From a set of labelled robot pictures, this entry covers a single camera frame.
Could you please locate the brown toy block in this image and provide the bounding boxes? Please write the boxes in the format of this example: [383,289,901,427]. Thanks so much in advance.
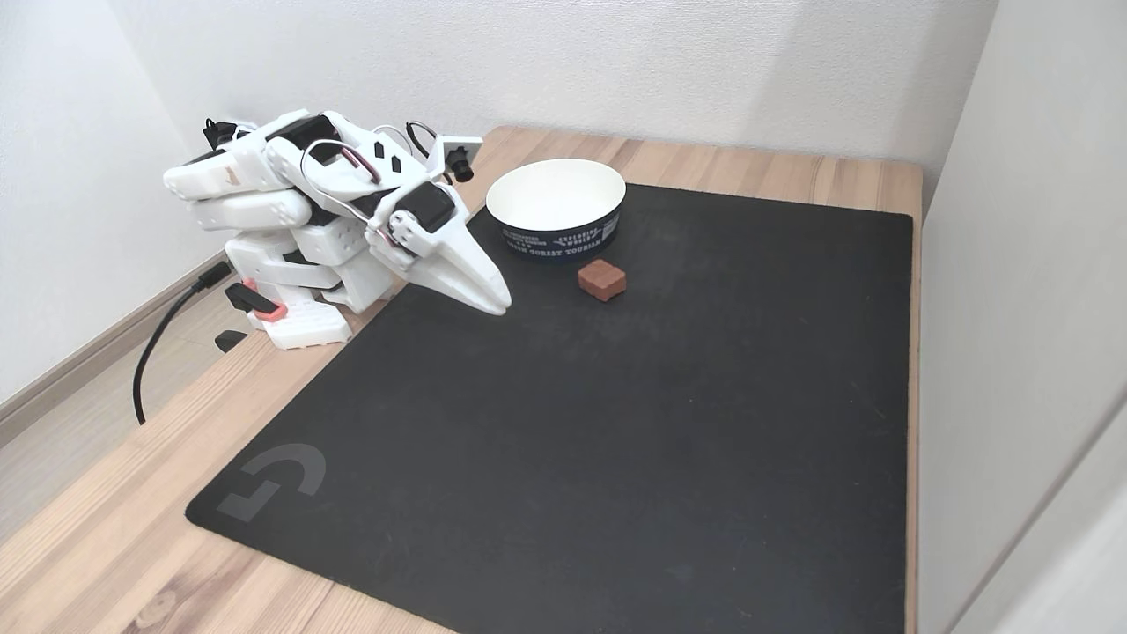
[578,259,628,303]

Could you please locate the white paper bowl navy band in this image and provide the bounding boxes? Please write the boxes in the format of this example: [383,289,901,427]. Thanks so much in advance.
[486,158,627,262]

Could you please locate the black red table clamp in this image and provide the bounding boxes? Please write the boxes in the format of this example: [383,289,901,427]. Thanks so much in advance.
[214,277,288,353]

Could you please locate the black power adapter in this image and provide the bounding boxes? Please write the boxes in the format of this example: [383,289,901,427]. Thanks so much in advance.
[203,118,256,151]

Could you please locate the black desk mat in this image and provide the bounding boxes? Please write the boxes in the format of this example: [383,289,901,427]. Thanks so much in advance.
[185,183,914,634]

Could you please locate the red white black servo wire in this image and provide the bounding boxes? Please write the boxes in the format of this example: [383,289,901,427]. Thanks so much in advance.
[299,139,385,221]

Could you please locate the thick black cable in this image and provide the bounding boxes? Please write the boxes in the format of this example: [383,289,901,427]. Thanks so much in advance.
[132,261,234,425]

